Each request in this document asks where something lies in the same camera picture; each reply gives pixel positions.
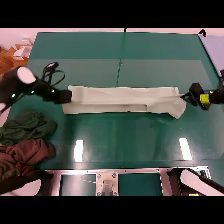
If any silver frame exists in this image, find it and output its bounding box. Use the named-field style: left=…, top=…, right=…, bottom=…
left=43, top=165, right=212, bottom=197

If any red-brown garment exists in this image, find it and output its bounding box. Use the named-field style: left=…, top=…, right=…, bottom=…
left=0, top=138, right=57, bottom=181

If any white garment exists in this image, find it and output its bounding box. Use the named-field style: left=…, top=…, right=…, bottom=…
left=62, top=84, right=188, bottom=120

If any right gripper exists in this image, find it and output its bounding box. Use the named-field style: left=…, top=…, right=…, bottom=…
left=188, top=82, right=212, bottom=108

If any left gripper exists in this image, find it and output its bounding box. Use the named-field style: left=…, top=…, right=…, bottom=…
left=52, top=88, right=73, bottom=105

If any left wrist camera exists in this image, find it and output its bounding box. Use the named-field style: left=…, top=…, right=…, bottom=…
left=41, top=61, right=66, bottom=88

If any dark green garment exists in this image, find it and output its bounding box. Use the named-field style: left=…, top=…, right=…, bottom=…
left=0, top=110, right=58, bottom=147

